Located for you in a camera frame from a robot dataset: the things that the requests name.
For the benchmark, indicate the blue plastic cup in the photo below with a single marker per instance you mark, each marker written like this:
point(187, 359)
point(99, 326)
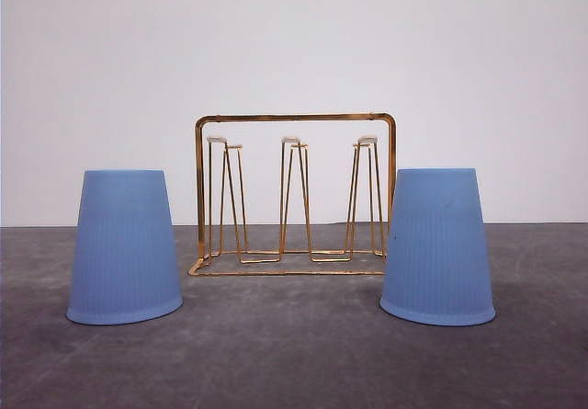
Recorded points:
point(436, 267)
point(124, 268)

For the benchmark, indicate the gold wire cup rack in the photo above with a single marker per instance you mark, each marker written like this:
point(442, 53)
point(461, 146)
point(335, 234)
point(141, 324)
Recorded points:
point(294, 194)

